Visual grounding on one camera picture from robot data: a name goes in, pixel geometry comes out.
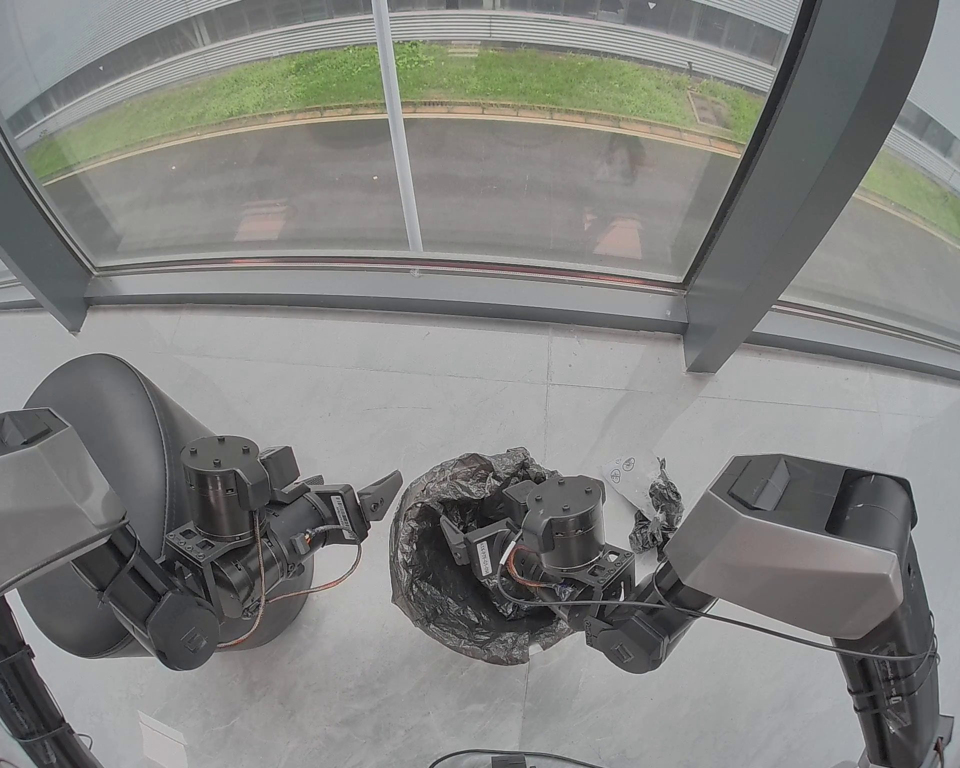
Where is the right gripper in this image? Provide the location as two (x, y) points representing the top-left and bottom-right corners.
(441, 517), (545, 601)

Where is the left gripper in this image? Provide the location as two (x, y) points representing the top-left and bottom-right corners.
(258, 470), (404, 594)

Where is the black plastic bag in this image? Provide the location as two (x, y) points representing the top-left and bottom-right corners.
(388, 447), (580, 667)

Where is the crumpled black plastic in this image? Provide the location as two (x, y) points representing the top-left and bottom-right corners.
(628, 457), (686, 560)

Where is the clear printed wrapper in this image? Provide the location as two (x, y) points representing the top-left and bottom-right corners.
(600, 452), (666, 519)

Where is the dark grey round chair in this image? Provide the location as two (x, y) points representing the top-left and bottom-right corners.
(15, 354), (316, 661)

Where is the window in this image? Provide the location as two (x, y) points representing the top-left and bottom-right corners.
(0, 0), (960, 375)

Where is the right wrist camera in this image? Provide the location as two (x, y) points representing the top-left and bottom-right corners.
(502, 480), (560, 526)

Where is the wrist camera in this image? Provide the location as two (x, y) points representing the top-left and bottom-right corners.
(502, 480), (560, 526)
(258, 446), (325, 504)

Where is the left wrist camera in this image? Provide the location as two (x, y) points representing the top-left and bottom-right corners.
(258, 446), (325, 504)

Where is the black cable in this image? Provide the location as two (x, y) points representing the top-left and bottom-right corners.
(517, 566), (937, 665)

